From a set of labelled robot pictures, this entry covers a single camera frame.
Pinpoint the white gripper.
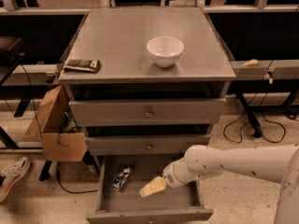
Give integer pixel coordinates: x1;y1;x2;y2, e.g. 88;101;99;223
139;158;198;197

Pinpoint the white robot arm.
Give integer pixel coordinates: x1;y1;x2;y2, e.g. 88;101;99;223
140;145;299;224

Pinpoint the grey open bottom drawer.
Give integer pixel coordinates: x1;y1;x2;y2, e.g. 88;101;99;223
87;154;213;224

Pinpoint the grey middle drawer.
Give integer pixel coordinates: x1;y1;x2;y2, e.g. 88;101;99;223
85;134;210;155

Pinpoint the grey wooden drawer cabinet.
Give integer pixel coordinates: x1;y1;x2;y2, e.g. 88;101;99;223
57;7;237;161

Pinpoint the grey top drawer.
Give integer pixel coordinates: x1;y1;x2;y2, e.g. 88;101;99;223
69;98;226;127

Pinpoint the brown cardboard box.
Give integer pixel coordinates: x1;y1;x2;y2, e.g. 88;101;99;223
22;85;87;161

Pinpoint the black table leg right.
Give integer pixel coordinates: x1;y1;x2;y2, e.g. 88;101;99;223
236;92;263;138

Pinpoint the white ceramic bowl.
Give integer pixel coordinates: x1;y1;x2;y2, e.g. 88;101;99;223
147;36;184;67

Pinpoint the dark snack bar packet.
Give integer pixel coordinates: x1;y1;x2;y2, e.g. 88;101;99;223
64;60;101;74

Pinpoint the white running shoe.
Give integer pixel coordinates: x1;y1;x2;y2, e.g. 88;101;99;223
0;157;31;203

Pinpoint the black floor cable left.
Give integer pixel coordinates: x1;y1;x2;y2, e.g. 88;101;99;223
55;161;99;194

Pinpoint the black floor cable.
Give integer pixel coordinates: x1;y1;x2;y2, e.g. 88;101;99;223
222;59;287;144
55;161;99;194

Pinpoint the yellow foam piece on rail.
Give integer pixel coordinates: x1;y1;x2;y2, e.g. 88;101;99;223
242;59;258;67

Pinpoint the black floor cable right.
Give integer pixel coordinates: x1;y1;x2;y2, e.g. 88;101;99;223
222;59;287;144

